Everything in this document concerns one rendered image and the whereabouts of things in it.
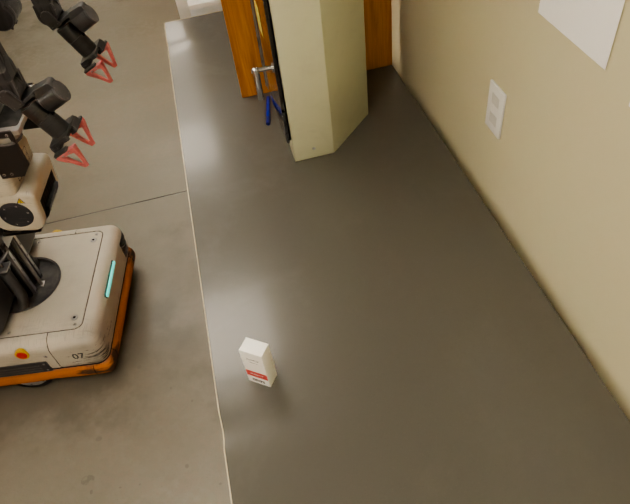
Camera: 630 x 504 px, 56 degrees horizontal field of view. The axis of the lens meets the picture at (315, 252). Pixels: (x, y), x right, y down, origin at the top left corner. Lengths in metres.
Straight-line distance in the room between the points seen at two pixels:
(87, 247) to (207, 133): 0.98
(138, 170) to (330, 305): 2.24
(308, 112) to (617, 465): 1.02
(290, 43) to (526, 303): 0.78
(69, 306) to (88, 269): 0.18
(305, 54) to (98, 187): 2.08
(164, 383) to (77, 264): 0.59
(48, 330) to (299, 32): 1.46
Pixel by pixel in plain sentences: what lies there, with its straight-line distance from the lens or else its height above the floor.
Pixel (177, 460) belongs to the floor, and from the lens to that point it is 2.23.
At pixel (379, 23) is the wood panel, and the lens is 1.92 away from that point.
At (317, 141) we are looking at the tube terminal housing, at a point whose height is 0.99.
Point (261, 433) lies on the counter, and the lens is 1.13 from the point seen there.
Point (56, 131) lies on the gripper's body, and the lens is 1.71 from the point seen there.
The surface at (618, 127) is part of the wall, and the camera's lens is 1.04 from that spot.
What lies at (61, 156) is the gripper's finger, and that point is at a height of 1.05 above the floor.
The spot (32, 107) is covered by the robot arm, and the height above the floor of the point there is 1.17.
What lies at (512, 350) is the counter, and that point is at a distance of 1.22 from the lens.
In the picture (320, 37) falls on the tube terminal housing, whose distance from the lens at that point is 1.45.
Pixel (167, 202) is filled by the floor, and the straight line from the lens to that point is 3.09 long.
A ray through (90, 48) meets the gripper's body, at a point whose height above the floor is 1.10.
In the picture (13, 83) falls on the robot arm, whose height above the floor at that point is 1.24.
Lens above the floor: 1.94
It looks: 47 degrees down
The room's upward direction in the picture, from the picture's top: 9 degrees counter-clockwise
